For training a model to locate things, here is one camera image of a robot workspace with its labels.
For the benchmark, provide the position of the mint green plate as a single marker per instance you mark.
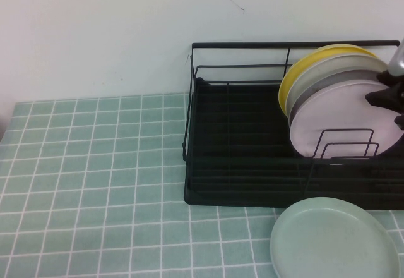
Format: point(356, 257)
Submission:
point(331, 243)

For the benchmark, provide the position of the yellow plate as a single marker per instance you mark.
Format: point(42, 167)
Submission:
point(284, 91)

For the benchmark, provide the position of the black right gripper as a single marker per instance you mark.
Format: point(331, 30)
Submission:
point(401, 101)

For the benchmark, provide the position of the cream white plate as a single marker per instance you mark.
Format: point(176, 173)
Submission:
point(353, 61)

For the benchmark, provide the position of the green tile pattern tablecloth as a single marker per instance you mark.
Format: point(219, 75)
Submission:
point(94, 180)

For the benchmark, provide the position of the black plastic drip tray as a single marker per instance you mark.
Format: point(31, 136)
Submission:
point(240, 117)

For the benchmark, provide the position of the grey plate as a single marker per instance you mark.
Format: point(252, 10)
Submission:
point(304, 91)

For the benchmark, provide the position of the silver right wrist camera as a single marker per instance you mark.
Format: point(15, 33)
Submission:
point(398, 60)

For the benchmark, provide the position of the pink plate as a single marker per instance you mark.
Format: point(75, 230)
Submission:
point(331, 117)

